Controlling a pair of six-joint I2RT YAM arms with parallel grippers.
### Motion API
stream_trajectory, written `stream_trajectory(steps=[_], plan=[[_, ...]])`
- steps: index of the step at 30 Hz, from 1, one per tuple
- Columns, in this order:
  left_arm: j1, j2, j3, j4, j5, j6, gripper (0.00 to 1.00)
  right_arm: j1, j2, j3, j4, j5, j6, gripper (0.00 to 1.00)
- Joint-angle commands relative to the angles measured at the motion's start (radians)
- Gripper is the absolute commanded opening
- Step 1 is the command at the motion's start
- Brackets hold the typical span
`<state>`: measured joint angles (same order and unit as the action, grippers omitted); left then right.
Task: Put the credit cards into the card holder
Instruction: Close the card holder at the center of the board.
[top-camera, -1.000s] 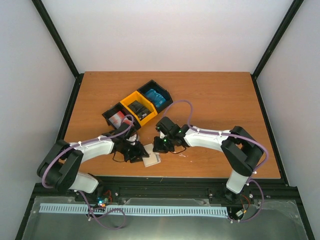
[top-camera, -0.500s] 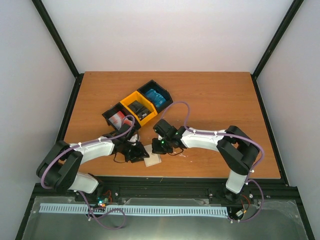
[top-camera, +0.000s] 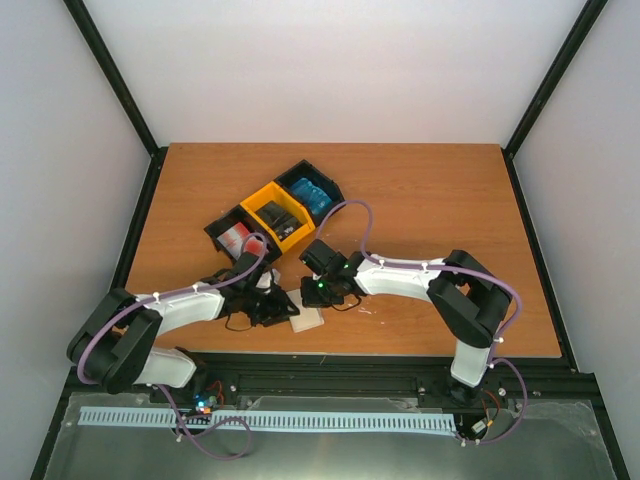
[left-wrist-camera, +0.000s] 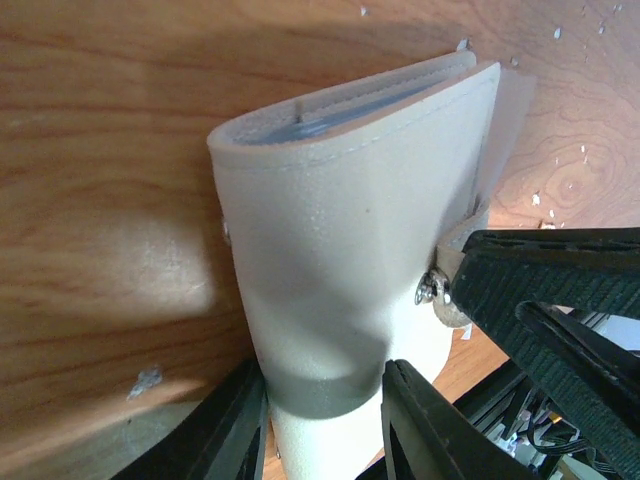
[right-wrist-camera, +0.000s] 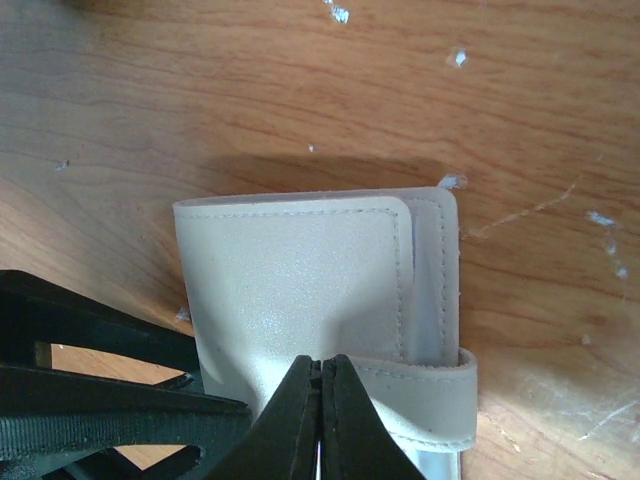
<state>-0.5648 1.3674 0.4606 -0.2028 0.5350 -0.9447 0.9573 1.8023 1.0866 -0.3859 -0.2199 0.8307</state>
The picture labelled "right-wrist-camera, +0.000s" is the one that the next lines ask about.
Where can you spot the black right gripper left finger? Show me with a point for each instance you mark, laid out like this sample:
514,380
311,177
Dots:
283,442

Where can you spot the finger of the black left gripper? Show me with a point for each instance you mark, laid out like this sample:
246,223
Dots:
62,425
35,314

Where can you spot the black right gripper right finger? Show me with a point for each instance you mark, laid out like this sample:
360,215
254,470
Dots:
354,443

